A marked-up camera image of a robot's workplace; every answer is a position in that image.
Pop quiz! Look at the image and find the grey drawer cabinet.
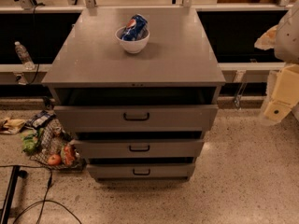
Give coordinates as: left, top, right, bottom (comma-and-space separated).
41, 6, 226, 183

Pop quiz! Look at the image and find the red orange snack bag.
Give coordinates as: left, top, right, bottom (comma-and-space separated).
61, 144, 76, 166

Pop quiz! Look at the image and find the clear plastic water bottle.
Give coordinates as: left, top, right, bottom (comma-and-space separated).
15, 41, 36, 70

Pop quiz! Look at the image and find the black metal stand leg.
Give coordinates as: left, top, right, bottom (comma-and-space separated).
0, 165, 27, 224

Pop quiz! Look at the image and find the bottom grey drawer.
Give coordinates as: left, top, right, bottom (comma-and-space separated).
87, 163, 195, 179

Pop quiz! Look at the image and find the middle grey drawer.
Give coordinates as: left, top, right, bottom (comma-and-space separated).
71, 140, 204, 159

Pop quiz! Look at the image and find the wire basket on floor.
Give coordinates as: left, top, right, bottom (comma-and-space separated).
30, 119, 85, 171

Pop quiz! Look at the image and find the red tomato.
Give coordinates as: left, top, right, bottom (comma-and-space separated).
48, 154, 62, 166

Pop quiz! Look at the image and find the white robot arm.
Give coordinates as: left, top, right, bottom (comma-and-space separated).
254, 2, 299, 126

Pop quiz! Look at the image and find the blue pepsi can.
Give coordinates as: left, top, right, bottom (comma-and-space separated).
121, 14, 148, 41

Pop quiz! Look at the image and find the yellow cloth on floor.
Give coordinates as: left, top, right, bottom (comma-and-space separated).
0, 118, 25, 134

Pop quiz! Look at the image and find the white bowl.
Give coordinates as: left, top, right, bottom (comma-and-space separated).
115, 27, 150, 54

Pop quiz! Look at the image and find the blue striped snack bag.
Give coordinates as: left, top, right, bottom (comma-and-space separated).
25, 110, 55, 129

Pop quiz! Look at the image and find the black cable on floor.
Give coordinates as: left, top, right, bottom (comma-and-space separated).
0, 163, 83, 224

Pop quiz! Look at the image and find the top grey drawer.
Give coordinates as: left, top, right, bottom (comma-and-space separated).
54, 105, 218, 133

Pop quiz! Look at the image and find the grey drawer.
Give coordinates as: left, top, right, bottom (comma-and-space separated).
87, 163, 195, 179
54, 105, 218, 133
71, 140, 204, 159

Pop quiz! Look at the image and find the green snack bag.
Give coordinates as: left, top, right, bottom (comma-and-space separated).
21, 128, 44, 156

